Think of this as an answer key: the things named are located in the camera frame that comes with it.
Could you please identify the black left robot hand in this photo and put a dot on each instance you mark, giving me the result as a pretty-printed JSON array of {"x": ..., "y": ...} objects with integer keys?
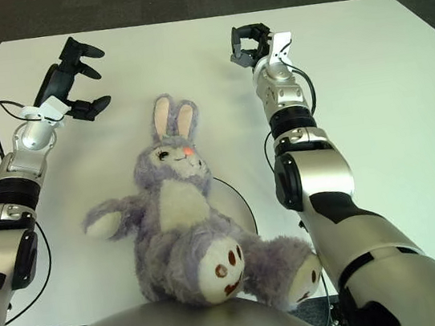
[{"x": 64, "y": 79}]

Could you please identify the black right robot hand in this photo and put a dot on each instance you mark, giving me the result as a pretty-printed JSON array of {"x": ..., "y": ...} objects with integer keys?
[{"x": 253, "y": 42}]

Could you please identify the purple plush rabbit doll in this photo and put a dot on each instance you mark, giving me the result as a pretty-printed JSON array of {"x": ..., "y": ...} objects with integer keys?
[{"x": 192, "y": 215}]

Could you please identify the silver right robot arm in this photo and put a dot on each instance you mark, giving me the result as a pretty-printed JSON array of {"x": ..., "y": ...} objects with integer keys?
[{"x": 317, "y": 181}]

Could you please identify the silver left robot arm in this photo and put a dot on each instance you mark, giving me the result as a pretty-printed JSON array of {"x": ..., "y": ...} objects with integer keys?
[{"x": 16, "y": 175}]

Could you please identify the white plate with black rim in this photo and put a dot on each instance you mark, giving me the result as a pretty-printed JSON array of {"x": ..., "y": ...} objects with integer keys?
[{"x": 239, "y": 204}]

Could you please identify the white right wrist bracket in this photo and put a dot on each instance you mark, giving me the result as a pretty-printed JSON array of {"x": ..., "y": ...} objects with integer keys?
[{"x": 280, "y": 46}]

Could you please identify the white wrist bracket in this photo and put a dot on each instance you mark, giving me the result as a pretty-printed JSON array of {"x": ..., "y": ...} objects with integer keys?
[
  {"x": 280, "y": 46},
  {"x": 48, "y": 110}
]

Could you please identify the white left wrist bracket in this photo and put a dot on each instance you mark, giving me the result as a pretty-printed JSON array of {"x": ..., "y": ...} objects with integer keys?
[{"x": 48, "y": 110}]

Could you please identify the black bracket under table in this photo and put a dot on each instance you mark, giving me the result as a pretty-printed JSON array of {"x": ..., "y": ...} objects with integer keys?
[{"x": 336, "y": 318}]

